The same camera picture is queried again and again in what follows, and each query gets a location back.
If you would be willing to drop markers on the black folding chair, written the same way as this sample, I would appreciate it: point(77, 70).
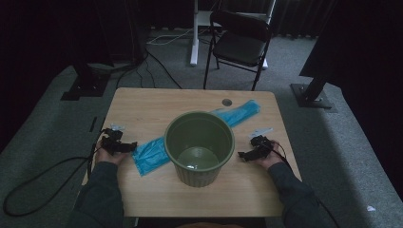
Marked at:
point(240, 47)

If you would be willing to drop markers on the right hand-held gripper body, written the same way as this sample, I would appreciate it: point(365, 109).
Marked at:
point(263, 147)

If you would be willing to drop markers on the person's left hand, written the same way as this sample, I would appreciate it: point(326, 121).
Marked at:
point(111, 159)

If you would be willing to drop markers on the black stand with bolted base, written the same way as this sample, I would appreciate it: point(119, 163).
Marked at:
point(312, 96)

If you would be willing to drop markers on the black stand with flat base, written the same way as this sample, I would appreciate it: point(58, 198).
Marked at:
point(85, 87)

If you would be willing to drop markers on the dark curtain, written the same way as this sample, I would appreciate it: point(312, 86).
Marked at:
point(294, 19)

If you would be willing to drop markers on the green plastic bin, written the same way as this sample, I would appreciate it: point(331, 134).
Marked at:
point(196, 172)

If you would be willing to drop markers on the person's right hand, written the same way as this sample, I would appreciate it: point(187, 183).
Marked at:
point(274, 160)

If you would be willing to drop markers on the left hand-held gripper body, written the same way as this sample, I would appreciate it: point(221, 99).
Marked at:
point(111, 142)

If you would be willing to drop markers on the blue plastic bag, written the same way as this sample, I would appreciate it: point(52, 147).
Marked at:
point(149, 155)

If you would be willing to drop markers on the white paper scrap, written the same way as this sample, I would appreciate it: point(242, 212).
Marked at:
point(371, 208)

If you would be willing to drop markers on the black tape strip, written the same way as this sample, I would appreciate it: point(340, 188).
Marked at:
point(103, 123)
point(93, 124)

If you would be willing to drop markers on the black box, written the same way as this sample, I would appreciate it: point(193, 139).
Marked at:
point(120, 31)

